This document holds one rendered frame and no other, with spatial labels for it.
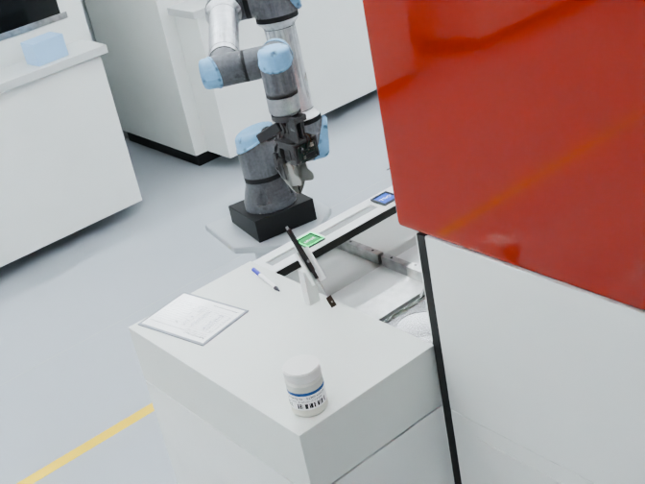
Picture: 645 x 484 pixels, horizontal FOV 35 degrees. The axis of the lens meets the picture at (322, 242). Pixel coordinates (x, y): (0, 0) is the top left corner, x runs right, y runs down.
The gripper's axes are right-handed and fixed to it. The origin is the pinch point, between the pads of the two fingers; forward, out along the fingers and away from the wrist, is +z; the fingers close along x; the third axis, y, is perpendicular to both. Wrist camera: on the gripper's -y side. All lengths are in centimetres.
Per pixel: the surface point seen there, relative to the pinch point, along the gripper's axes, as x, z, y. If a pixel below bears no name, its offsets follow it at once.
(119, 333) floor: 10, 111, -164
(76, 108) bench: 59, 45, -256
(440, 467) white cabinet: -18, 43, 58
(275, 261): -10.8, 15.1, 0.7
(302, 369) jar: -44, 5, 55
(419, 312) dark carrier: -1.3, 20.8, 39.6
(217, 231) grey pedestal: 4, 29, -52
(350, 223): 12.1, 14.7, 2.7
